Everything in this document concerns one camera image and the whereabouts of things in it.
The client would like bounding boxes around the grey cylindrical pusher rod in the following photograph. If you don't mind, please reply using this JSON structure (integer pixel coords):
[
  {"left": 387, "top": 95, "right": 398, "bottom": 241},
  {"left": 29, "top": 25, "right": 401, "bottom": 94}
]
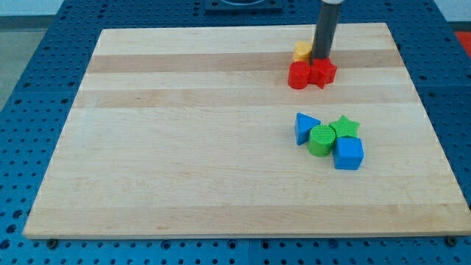
[{"left": 311, "top": 0, "right": 342, "bottom": 60}]

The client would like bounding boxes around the red star block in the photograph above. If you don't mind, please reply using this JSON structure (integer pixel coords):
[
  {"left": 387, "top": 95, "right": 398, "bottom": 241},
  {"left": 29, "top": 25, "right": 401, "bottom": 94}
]
[{"left": 308, "top": 58, "right": 337, "bottom": 89}]

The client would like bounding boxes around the green star block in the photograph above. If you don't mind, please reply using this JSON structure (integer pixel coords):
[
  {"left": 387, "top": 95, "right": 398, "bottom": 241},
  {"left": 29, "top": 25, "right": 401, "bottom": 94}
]
[{"left": 329, "top": 115, "right": 360, "bottom": 138}]

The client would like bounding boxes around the yellow block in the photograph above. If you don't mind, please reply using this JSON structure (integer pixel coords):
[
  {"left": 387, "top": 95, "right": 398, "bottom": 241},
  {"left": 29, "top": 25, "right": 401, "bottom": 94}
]
[{"left": 293, "top": 41, "right": 312, "bottom": 64}]

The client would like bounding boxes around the red cylinder block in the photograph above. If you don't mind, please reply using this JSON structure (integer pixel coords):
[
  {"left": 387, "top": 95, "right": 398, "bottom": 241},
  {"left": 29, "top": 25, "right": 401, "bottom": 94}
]
[{"left": 288, "top": 61, "right": 311, "bottom": 90}]

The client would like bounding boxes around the blue triangle block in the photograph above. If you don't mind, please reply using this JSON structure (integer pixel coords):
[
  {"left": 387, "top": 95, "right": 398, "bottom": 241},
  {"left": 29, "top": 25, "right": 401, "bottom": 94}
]
[{"left": 294, "top": 113, "right": 321, "bottom": 146}]

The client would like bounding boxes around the green cylinder block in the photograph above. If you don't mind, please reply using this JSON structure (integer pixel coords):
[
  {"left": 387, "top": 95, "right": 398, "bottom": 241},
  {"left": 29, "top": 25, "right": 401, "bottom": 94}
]
[{"left": 307, "top": 125, "right": 336, "bottom": 157}]

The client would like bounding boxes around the blue cube block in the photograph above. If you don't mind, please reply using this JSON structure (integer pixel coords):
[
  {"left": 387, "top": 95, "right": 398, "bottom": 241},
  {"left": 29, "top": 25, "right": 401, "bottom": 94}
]
[{"left": 333, "top": 138, "right": 364, "bottom": 170}]

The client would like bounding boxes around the wooden board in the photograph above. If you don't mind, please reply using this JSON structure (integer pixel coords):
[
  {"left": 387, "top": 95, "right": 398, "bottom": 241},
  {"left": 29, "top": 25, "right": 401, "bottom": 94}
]
[{"left": 23, "top": 23, "right": 470, "bottom": 239}]

